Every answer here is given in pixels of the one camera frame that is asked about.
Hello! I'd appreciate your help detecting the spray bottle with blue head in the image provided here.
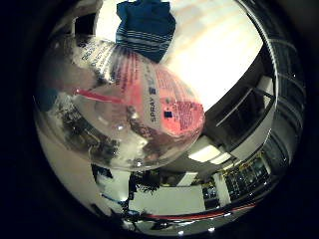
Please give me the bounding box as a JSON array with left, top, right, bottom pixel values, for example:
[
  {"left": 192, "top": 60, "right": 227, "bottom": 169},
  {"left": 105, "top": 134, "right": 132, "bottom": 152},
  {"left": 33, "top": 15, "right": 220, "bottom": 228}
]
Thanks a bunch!
[{"left": 34, "top": 34, "right": 206, "bottom": 172}]

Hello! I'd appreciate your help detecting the small white block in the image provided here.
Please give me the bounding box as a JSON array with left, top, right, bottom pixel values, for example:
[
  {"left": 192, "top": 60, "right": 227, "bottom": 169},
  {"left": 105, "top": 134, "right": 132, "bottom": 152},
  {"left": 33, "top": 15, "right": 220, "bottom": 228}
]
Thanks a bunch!
[{"left": 209, "top": 151, "right": 233, "bottom": 166}]

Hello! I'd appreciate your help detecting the dark framed window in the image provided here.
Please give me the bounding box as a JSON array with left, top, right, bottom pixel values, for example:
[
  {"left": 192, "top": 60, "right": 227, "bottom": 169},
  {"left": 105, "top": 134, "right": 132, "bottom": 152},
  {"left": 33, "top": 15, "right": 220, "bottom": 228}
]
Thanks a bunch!
[{"left": 215, "top": 74, "right": 277, "bottom": 150}]

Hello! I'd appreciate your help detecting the teal striped cloth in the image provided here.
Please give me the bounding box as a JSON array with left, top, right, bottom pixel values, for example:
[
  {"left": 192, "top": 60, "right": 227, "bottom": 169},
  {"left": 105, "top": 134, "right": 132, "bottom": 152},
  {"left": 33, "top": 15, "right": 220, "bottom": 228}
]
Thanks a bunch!
[{"left": 115, "top": 0, "right": 177, "bottom": 64}]

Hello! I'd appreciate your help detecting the dark storage rack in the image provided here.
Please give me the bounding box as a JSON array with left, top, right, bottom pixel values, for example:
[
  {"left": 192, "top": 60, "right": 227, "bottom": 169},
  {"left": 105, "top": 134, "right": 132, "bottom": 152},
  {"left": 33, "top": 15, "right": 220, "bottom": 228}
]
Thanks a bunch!
[{"left": 222, "top": 155, "right": 272, "bottom": 202}]

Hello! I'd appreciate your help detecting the large white block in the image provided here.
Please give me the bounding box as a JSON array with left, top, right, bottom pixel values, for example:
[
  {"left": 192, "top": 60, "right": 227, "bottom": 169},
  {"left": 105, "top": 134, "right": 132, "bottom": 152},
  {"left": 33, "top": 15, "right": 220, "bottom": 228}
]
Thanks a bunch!
[{"left": 187, "top": 143, "right": 223, "bottom": 163}]

